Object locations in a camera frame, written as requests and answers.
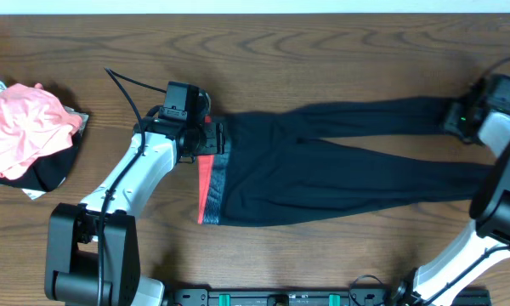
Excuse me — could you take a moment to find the black leggings red waistband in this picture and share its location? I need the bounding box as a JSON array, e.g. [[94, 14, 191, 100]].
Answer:
[[198, 97, 490, 227]]

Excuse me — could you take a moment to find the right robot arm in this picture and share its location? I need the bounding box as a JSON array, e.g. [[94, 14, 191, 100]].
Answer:
[[385, 72, 510, 306]]

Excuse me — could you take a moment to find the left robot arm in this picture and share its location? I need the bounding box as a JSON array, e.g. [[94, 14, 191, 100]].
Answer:
[[44, 82, 224, 305]]

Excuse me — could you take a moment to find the black folded garment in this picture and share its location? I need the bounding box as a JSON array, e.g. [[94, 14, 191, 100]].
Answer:
[[0, 107, 89, 193]]

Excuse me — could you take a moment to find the pink crumpled garment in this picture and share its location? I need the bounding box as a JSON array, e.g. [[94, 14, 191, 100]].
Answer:
[[0, 83, 82, 180]]

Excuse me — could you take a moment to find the right black cable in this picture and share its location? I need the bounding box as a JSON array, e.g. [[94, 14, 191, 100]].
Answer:
[[469, 54, 510, 93]]

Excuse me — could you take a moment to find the black cable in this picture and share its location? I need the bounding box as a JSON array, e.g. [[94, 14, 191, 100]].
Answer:
[[469, 54, 510, 93], [96, 67, 169, 306]]

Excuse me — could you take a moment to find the left black cable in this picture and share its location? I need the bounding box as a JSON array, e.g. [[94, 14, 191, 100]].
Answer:
[[96, 67, 169, 306]]

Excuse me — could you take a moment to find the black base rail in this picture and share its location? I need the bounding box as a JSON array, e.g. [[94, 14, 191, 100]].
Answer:
[[161, 288, 388, 306]]

